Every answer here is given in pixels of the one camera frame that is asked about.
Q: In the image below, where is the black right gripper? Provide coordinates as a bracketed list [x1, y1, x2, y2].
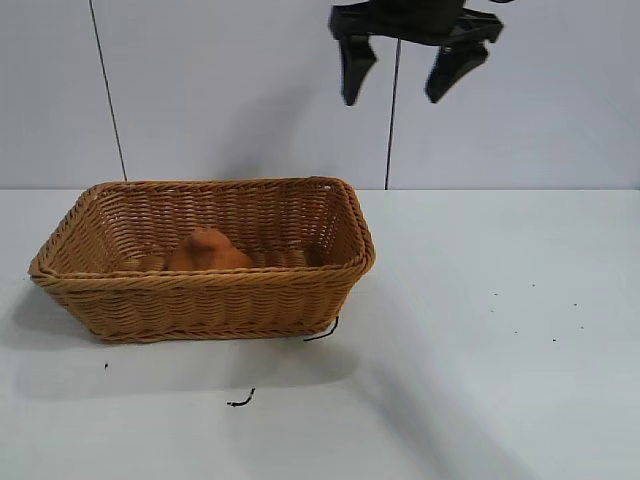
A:
[328, 0, 504, 108]

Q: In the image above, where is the orange-brown bread piece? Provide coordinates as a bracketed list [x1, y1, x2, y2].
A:
[168, 225, 255, 272]

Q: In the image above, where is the black thread attached to basket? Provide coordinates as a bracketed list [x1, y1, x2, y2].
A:
[303, 315, 341, 343]

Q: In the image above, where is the brown woven wicker basket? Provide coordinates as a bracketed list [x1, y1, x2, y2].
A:
[28, 175, 377, 344]

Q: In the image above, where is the loose curled black thread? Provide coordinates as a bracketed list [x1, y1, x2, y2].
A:
[226, 388, 257, 408]

